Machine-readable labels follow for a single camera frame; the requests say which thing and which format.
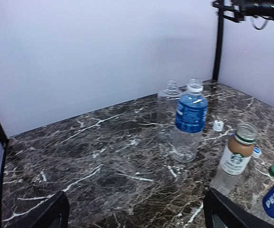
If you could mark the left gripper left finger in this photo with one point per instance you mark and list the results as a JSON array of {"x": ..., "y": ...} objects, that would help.
[{"x": 53, "y": 213}]

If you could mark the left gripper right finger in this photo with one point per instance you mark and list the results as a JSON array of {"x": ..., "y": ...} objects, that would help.
[{"x": 221, "y": 212}]

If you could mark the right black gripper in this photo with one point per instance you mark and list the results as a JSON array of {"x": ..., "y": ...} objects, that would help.
[{"x": 234, "y": 12}]

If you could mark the green cap coffee bottle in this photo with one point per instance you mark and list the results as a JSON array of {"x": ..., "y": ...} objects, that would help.
[{"x": 235, "y": 158}]

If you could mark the blue bottle cap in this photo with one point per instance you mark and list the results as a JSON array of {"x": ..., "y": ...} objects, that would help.
[{"x": 256, "y": 152}]

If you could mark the white bottle cap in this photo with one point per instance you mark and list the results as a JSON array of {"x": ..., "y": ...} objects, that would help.
[{"x": 218, "y": 125}]

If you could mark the clear white cap bottle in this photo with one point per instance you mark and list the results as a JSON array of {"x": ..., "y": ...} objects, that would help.
[{"x": 166, "y": 110}]

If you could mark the blue label water bottle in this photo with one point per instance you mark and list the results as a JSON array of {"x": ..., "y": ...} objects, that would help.
[{"x": 190, "y": 121}]

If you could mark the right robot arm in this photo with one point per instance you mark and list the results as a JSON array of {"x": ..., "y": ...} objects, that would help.
[{"x": 259, "y": 11}]

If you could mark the right black frame post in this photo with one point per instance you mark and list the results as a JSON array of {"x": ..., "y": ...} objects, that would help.
[{"x": 219, "y": 43}]

